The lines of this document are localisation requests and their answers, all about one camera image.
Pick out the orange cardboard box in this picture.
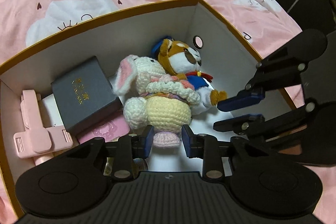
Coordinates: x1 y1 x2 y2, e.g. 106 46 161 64
0 0 297 219

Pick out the dark navy gift box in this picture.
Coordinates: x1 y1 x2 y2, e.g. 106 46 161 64
51 56 122 135

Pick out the pink card wallet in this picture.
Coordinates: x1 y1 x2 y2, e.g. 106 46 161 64
77 114 130 144

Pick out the white crochet bunny doll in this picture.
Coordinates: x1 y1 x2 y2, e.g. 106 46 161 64
113 55 201 148

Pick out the white small box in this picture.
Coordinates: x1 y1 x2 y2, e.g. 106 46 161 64
38 94 63 127

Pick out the pink phone holder stick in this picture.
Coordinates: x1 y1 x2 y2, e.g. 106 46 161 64
13 90 74 165

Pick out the brown sailor bear plush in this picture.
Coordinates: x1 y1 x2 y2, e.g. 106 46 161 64
151 36 227 115

